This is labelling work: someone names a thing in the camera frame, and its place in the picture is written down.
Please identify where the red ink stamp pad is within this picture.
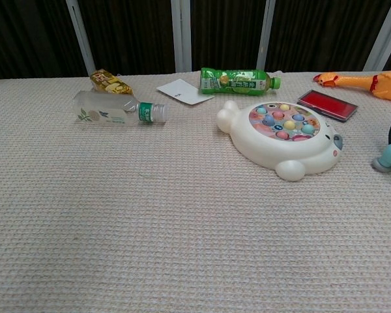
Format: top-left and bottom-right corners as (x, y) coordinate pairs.
(296, 89), (359, 123)

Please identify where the beige woven tablecloth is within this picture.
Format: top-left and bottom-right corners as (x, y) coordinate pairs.
(0, 70), (391, 313)

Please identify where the yellow rubber chicken toy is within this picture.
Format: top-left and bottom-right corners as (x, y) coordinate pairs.
(313, 70), (391, 104)

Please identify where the blue grey toy hammer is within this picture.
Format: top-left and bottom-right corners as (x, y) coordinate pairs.
(372, 134), (391, 173)

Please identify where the clear plastic water bottle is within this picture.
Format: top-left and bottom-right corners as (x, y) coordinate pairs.
(72, 90), (167, 127)

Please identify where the green tea bottle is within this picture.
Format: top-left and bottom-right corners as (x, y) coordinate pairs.
(200, 67), (282, 98)

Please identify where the gold snack packet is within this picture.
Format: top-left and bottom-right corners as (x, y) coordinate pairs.
(89, 68), (135, 96)

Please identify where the white paper card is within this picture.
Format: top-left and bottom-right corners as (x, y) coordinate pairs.
(156, 78), (216, 106)

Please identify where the white metal frame post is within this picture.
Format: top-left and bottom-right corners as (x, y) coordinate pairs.
(170, 0), (193, 73)
(66, 0), (96, 78)
(256, 0), (277, 71)
(364, 0), (391, 72)

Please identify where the white bear whack-a-mole toy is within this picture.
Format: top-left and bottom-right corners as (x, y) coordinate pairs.
(216, 100), (344, 182)

